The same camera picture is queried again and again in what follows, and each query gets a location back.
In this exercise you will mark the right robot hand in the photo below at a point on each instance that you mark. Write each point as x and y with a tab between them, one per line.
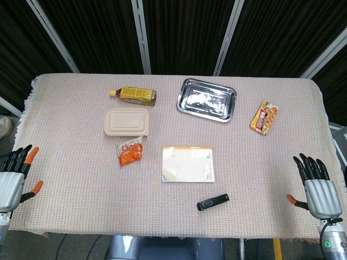
322	196

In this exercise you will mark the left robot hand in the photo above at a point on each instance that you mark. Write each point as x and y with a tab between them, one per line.
9	187

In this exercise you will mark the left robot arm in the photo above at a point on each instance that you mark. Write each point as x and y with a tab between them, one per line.
3	224

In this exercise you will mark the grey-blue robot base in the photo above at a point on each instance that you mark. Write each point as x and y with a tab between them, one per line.
162	249

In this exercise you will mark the white shoe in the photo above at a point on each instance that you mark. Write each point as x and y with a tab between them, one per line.
5	127

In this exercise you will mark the pink woven tablecloth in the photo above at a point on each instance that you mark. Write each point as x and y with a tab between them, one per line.
81	176

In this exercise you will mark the metal table leg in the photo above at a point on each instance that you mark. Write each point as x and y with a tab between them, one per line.
241	250

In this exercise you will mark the yellow curry box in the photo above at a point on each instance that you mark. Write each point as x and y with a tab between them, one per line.
264	117

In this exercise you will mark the black curtain panel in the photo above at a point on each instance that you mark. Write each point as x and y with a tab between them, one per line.
334	92
100	35
187	35
279	35
21	54

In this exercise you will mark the orange snack packet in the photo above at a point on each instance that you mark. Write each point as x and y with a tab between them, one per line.
131	154

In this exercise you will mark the beige lidded lunch box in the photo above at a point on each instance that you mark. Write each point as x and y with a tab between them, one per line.
127	122

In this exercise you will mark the shiny metal tray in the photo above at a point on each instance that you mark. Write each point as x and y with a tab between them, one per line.
206	100

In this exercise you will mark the tea bottle with yellow label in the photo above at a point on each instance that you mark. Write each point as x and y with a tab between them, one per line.
135	95

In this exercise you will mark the metal rack frame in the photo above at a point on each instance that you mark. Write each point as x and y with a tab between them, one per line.
337	135

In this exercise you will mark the aluminium screen post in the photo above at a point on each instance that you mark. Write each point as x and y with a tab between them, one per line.
229	36
325	55
141	36
9	106
52	36

